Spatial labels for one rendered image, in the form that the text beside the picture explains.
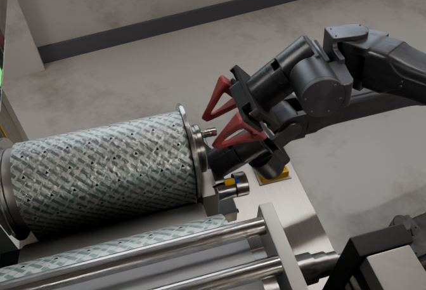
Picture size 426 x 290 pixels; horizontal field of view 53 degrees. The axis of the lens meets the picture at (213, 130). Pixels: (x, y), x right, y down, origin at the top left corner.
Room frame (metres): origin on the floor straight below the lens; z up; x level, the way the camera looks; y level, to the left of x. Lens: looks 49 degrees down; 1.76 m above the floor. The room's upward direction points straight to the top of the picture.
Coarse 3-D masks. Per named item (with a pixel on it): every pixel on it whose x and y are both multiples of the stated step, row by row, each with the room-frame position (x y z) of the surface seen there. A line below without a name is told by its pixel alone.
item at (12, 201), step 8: (192, 136) 0.38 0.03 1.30; (8, 152) 0.35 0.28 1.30; (8, 160) 0.34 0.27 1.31; (8, 168) 0.33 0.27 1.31; (8, 176) 0.31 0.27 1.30; (200, 176) 0.35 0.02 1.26; (8, 184) 0.31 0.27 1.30; (8, 192) 0.30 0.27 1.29; (8, 200) 0.29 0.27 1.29; (8, 208) 0.28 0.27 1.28; (16, 208) 0.28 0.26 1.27; (16, 216) 0.28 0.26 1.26; (16, 224) 0.28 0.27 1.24; (24, 224) 0.28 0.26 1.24
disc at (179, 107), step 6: (180, 108) 0.43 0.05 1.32; (180, 114) 0.42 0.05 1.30; (186, 120) 0.40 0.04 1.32; (186, 126) 0.39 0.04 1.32; (186, 132) 0.38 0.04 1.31; (192, 138) 0.37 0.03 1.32; (192, 144) 0.36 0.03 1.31; (192, 150) 0.36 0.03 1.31; (192, 156) 0.35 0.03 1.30; (198, 168) 0.34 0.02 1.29; (198, 174) 0.33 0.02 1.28; (198, 180) 0.33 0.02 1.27; (198, 186) 0.33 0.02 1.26; (198, 192) 0.33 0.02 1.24; (198, 198) 0.34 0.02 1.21
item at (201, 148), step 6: (192, 126) 0.42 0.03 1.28; (198, 126) 0.42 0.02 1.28; (198, 132) 0.40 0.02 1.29; (198, 138) 0.39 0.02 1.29; (198, 144) 0.39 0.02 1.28; (204, 144) 0.39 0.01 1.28; (198, 150) 0.38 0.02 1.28; (204, 150) 0.38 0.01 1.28; (198, 156) 0.37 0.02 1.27; (204, 156) 0.37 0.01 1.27; (204, 162) 0.37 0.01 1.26; (204, 168) 0.37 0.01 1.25
